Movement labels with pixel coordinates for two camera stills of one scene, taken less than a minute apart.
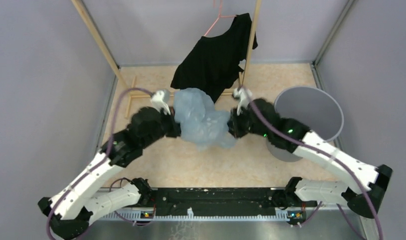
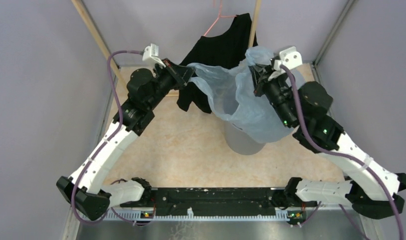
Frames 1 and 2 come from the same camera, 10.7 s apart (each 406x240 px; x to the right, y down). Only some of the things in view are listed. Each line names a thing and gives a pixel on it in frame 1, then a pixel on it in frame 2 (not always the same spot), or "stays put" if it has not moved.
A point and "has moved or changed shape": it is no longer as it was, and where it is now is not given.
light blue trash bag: [200, 124] → [233, 91]
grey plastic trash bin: [315, 111] has moved or changed shape
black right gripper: [234, 122] → [260, 74]
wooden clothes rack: [130, 85] stays put
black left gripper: [176, 128] → [183, 73]
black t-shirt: [213, 64] stays put
